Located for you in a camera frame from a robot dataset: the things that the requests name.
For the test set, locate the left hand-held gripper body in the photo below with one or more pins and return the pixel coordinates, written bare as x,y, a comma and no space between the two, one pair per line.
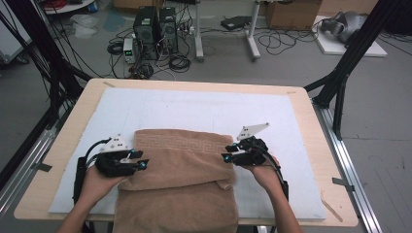
113,163

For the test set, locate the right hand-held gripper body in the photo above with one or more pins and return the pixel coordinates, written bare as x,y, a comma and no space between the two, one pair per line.
251,152

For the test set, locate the brown towel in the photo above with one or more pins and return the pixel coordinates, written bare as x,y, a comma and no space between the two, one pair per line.
178,181

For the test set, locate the person's left hand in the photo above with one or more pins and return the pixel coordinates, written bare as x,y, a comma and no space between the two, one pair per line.
98,186

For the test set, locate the person's right hand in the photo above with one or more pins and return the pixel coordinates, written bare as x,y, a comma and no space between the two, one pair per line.
267,178

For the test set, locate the white grid mat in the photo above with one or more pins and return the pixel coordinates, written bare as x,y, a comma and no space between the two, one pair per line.
181,110

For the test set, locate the black tape strip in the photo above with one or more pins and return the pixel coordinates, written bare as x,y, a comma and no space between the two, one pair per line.
43,167

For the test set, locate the thin wooden stick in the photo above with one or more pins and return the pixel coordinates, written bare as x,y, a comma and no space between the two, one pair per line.
333,211

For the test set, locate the white power supply unit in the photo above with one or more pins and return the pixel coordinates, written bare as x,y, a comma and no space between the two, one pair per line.
129,50

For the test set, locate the white table stand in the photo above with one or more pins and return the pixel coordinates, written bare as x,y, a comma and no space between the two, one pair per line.
252,35

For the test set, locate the large black computer tower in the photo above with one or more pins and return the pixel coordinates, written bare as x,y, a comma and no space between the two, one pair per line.
146,30

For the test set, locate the black flat device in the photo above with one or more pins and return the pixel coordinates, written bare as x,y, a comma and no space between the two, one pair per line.
234,22

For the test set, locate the slim black computer tower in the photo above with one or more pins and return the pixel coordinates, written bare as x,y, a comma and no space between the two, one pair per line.
169,29

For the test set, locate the white floor board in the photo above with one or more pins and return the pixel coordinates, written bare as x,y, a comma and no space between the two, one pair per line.
333,48

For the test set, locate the clear plastic bag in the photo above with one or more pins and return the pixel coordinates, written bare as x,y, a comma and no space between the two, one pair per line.
84,26

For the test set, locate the large cardboard box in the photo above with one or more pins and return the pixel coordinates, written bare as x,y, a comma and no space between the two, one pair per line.
291,14

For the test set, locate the round white table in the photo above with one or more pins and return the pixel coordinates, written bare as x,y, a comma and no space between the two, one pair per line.
69,8

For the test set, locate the grey rounded device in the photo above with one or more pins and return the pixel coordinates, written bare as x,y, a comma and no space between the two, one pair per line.
348,22

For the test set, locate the aluminium rail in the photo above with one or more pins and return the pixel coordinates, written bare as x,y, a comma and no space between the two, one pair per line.
22,168
351,168

